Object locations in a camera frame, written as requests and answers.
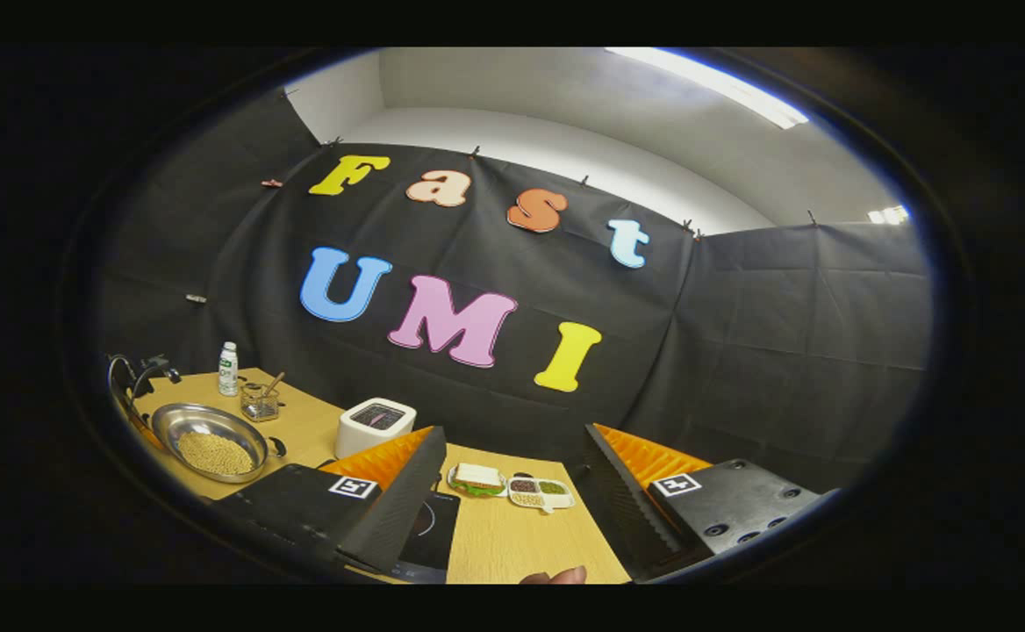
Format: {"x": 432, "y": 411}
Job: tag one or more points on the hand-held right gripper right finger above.
{"x": 622, "y": 500}

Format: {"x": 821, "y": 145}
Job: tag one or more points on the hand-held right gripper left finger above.
{"x": 407, "y": 500}

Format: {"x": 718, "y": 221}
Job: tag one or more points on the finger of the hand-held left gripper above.
{"x": 146, "y": 430}

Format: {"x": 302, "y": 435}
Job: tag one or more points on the black induction cooktop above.
{"x": 433, "y": 540}

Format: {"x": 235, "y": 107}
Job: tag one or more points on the white drink bottle green label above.
{"x": 228, "y": 369}

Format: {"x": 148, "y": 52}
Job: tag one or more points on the pile of soybeans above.
{"x": 214, "y": 454}

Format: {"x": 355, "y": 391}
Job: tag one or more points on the plate with sandwich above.
{"x": 477, "y": 478}

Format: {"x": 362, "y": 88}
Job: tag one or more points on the white toaster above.
{"x": 372, "y": 428}

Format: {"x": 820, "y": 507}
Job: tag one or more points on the white divided dish of beans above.
{"x": 541, "y": 494}

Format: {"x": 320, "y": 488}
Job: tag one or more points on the wooden stick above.
{"x": 274, "y": 384}

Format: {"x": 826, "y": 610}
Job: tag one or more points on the small ceiling light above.
{"x": 888, "y": 214}

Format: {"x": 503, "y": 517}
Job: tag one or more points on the long ceiling light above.
{"x": 723, "y": 85}

